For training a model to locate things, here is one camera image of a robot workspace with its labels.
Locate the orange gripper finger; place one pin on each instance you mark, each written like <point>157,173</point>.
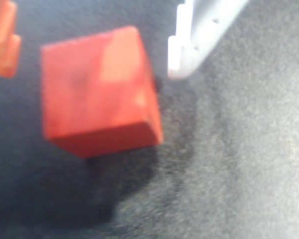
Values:
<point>2,42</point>

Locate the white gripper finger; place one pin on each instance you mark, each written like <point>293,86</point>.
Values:
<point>204,27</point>

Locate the red cube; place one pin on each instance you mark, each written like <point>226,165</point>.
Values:
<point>94,94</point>

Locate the black felt mat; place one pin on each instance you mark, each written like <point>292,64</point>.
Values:
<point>239,161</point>

